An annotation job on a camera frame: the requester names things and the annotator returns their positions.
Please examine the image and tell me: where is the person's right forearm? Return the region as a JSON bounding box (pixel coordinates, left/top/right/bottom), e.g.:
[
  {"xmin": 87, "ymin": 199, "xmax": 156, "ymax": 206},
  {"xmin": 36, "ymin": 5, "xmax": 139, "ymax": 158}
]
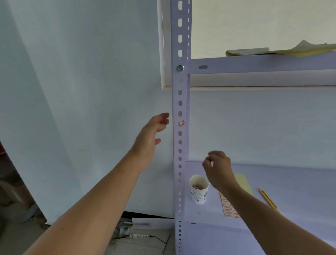
[{"xmin": 223, "ymin": 182, "xmax": 336, "ymax": 255}]

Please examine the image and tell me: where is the yellow utility knife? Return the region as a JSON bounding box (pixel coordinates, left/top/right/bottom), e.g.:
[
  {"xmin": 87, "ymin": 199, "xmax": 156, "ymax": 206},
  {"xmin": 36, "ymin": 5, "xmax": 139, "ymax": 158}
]
[{"xmin": 258, "ymin": 188, "xmax": 283, "ymax": 215}]

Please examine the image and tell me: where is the pale yellow paper sheet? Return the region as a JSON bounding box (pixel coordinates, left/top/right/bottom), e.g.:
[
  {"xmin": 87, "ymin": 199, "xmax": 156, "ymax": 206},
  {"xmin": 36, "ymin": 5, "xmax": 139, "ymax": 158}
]
[{"xmin": 234, "ymin": 173, "xmax": 255, "ymax": 197}]

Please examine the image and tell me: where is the person's right hand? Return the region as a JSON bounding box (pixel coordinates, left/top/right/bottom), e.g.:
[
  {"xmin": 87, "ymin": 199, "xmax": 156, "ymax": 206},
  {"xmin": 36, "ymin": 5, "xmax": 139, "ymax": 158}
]
[{"xmin": 202, "ymin": 150, "xmax": 238, "ymax": 194}]

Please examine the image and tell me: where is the white window frame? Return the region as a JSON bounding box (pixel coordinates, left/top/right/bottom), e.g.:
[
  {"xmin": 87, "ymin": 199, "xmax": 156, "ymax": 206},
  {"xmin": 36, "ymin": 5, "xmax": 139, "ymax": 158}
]
[{"xmin": 157, "ymin": 0, "xmax": 336, "ymax": 91}]

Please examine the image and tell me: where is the white slotted metal rack post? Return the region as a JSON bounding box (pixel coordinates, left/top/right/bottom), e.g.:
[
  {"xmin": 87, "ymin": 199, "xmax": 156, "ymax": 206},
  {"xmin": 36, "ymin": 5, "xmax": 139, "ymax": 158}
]
[{"xmin": 170, "ymin": 0, "xmax": 193, "ymax": 255}]

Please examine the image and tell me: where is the yellow crumpled paper sheet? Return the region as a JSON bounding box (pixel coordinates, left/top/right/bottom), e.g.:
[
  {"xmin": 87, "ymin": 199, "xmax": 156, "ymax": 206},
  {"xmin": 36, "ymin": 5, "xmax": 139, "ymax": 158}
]
[{"xmin": 270, "ymin": 40, "xmax": 336, "ymax": 58}]

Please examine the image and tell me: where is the red sticker sheet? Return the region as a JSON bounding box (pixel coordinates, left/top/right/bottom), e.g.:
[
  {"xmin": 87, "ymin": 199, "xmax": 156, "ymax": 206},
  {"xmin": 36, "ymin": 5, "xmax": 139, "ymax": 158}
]
[{"xmin": 218, "ymin": 191, "xmax": 242, "ymax": 218}]

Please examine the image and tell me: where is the white patterned paper cup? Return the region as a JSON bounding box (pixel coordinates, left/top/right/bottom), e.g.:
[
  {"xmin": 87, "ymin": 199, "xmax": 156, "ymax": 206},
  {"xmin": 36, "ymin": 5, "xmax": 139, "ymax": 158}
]
[{"xmin": 190, "ymin": 175, "xmax": 210, "ymax": 204}]

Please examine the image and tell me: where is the white rack shelf board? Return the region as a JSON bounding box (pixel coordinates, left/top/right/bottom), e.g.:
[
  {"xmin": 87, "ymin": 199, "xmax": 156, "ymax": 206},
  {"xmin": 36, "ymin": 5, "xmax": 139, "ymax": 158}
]
[{"xmin": 183, "ymin": 160, "xmax": 336, "ymax": 255}]

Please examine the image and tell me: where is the person's left forearm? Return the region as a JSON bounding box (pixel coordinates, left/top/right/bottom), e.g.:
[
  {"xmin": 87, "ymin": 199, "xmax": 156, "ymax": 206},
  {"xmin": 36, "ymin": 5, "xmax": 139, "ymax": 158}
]
[{"xmin": 23, "ymin": 149, "xmax": 144, "ymax": 255}]

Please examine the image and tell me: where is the black cable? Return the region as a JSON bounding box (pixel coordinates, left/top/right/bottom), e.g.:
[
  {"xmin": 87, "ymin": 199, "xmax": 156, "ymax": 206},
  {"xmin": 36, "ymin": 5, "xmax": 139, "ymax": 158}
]
[{"xmin": 149, "ymin": 233, "xmax": 172, "ymax": 253}]

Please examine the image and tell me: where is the white metal shelf beam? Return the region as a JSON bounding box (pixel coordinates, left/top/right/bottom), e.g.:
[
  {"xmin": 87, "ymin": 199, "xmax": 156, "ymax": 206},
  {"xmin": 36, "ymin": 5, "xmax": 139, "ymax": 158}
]
[{"xmin": 187, "ymin": 51, "xmax": 336, "ymax": 75}]

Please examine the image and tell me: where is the person's left hand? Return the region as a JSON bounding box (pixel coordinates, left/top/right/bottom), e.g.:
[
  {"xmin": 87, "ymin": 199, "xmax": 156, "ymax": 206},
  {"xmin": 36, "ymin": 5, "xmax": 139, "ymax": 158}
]
[{"xmin": 130, "ymin": 113, "xmax": 170, "ymax": 172}]

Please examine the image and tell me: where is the beige folded paper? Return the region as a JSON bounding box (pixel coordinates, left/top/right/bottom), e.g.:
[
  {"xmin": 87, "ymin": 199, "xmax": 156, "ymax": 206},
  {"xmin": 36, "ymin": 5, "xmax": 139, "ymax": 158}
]
[{"xmin": 225, "ymin": 47, "xmax": 271, "ymax": 57}]

